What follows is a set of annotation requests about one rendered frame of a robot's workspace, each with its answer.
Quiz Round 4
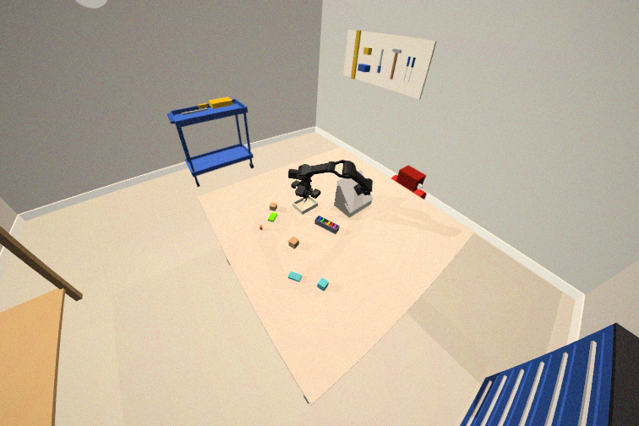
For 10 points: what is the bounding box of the teal cube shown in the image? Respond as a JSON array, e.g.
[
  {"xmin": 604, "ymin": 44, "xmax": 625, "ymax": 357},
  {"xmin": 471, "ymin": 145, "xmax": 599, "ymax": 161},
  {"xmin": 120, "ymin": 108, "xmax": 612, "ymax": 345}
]
[{"xmin": 317, "ymin": 277, "xmax": 329, "ymax": 292}]

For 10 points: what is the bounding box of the teal flat block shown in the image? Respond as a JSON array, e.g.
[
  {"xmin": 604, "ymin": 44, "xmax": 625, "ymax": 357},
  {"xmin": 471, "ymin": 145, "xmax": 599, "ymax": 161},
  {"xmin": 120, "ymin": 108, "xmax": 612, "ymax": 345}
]
[{"xmin": 287, "ymin": 271, "xmax": 303, "ymax": 282}]

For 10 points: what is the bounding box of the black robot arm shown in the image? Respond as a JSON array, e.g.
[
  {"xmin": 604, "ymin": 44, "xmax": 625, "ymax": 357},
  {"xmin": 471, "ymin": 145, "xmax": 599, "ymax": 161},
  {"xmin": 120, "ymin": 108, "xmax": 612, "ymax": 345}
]
[{"xmin": 288, "ymin": 160, "xmax": 373, "ymax": 197}]

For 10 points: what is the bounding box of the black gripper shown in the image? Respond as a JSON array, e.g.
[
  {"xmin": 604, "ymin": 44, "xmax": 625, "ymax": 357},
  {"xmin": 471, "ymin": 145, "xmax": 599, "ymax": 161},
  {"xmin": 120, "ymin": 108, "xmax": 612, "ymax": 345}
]
[{"xmin": 291, "ymin": 180, "xmax": 321, "ymax": 199}]

